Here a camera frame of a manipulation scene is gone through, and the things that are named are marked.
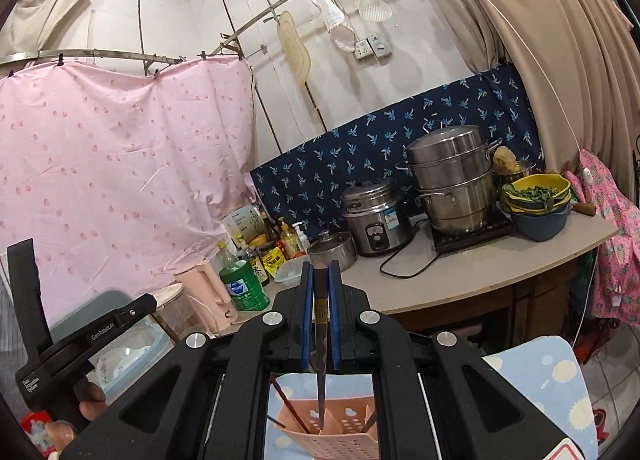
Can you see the green detergent bottle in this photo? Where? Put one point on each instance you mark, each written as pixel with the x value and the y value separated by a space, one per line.
pixel 245 285

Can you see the beige cutting board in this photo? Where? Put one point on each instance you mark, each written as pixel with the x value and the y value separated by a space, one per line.
pixel 295 52

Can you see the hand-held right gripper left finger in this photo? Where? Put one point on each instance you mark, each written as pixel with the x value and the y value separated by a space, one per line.
pixel 306 325

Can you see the silver rice cooker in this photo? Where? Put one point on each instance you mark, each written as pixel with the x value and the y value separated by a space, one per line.
pixel 375 220

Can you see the white pump bottle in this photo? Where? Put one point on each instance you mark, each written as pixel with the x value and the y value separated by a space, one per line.
pixel 302 240

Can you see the brown loofah sponge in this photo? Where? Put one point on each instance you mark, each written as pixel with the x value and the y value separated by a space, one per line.
pixel 506 159

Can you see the stainless steel steamer pot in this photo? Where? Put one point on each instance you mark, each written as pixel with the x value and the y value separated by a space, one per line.
pixel 450 179

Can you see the navy leaf print cloth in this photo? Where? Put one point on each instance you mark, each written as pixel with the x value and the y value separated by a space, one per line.
pixel 360 149

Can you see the red plastic stool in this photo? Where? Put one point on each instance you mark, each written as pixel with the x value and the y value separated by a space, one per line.
pixel 597 340

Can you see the yellow colander basin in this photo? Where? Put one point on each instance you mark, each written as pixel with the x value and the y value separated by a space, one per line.
pixel 560 185

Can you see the blue plastic dish box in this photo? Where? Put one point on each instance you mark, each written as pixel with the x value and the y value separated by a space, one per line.
pixel 125 355

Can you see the pink dotted curtain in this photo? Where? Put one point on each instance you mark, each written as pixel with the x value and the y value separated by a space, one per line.
pixel 115 174

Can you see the green leafy vegetables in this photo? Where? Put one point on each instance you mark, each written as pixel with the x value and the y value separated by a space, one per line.
pixel 535 192

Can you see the pink electric kettle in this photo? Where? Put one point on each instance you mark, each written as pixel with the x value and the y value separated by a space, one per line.
pixel 210 295

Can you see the white blender jar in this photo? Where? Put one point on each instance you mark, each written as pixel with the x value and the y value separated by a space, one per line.
pixel 172 310

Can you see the person's left hand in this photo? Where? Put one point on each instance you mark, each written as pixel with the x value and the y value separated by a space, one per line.
pixel 92 402

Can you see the dark patterned chopstick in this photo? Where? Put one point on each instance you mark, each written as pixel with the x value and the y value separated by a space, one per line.
pixel 320 340

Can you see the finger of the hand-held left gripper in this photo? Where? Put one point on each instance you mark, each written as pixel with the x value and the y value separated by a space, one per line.
pixel 137 310

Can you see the blue moon print cloth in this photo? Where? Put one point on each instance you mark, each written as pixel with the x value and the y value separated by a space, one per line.
pixel 545 390

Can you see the small pot with glass lid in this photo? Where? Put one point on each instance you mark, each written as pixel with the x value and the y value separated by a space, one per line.
pixel 332 252

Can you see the black induction cooker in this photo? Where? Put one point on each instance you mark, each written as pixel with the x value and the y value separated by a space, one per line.
pixel 475 237

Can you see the clear food container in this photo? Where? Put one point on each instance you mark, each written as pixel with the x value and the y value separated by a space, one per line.
pixel 287 274

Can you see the yellow seasoning packet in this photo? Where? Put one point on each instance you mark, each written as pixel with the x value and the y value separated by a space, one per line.
pixel 275 262

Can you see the metal curtain rail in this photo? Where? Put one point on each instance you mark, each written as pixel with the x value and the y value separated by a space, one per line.
pixel 165 58

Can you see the pink pineapple print garment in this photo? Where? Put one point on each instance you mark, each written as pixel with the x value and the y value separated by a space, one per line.
pixel 615 245

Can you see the wooden counter cabinet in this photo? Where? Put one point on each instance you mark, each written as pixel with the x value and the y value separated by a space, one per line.
pixel 500 290

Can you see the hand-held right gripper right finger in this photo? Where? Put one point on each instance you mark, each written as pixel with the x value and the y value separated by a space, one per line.
pixel 334 325

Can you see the beige hanging cloth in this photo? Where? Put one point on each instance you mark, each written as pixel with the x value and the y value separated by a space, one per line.
pixel 47 9

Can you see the dark sauce bottle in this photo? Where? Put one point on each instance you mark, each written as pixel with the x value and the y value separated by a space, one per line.
pixel 258 265

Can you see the white wall socket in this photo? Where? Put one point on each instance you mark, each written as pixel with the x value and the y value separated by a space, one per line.
pixel 372 47

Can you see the white green carton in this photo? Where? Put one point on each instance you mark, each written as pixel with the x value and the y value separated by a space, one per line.
pixel 242 225

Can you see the pink perforated utensil holder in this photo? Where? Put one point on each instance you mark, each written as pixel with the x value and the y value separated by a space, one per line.
pixel 340 420

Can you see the tan curtain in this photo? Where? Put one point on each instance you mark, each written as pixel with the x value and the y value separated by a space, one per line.
pixel 560 54

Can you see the yellow oil bottle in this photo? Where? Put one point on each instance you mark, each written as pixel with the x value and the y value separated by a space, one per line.
pixel 290 240

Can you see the hanging mesh bag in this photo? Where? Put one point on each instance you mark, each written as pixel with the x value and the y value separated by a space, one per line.
pixel 332 19

